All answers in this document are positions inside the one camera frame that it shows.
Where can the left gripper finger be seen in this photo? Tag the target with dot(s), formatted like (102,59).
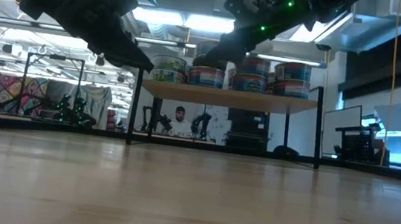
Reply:
(124,53)

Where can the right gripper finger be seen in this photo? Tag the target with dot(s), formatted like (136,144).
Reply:
(225,51)
(209,62)

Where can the black tabletop robot arm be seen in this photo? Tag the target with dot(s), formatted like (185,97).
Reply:
(201,123)
(156,118)

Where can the wooden shelf black metal legs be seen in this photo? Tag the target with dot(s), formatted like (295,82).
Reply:
(228,98)

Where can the grey cloth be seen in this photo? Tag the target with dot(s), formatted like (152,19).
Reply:
(93,101)

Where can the person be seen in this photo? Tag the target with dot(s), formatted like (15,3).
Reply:
(180,123)

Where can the black robot green lights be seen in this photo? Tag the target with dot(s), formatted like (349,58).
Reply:
(73,111)

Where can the black cabinet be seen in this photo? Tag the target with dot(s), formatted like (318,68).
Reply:
(247,130)

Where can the colourful patterned quilt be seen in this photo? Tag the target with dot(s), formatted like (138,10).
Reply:
(12,88)

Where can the white board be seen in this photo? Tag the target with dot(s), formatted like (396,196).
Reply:
(343,119)

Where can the black crate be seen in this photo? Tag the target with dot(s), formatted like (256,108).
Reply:
(355,145)

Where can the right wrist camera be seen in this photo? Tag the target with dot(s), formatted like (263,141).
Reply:
(247,5)

